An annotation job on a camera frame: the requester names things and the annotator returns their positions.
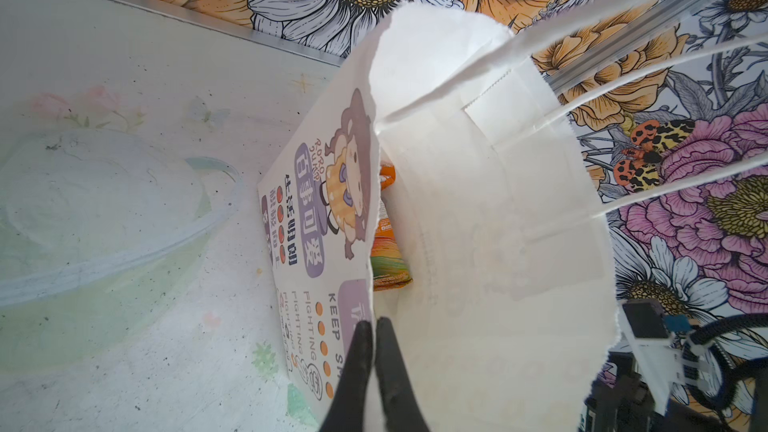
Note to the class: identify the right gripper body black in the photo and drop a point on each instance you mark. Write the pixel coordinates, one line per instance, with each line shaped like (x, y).
(620, 400)

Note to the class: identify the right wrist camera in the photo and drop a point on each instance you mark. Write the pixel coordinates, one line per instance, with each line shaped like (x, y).
(641, 322)

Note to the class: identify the white paper bag with print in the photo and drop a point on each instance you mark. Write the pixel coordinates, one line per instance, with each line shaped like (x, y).
(443, 115)

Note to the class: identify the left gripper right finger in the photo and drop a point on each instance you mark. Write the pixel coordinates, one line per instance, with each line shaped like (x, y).
(400, 407)

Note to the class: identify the orange snack bag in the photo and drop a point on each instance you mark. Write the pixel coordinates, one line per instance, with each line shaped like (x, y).
(389, 268)

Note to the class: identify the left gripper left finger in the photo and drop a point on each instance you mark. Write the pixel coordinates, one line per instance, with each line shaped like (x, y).
(346, 413)

